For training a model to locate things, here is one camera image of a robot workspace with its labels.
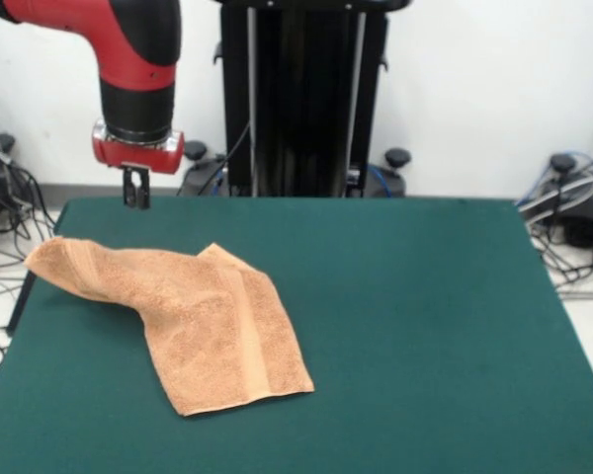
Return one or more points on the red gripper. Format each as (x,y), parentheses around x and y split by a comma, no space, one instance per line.
(138,158)

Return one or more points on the tan terry towel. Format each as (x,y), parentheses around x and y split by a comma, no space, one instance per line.
(207,336)

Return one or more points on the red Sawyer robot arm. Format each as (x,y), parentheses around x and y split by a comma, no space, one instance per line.
(133,49)

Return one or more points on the dark green tablecloth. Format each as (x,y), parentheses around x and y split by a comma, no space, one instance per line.
(449,296)

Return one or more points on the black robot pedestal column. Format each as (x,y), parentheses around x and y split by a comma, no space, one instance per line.
(301,99)

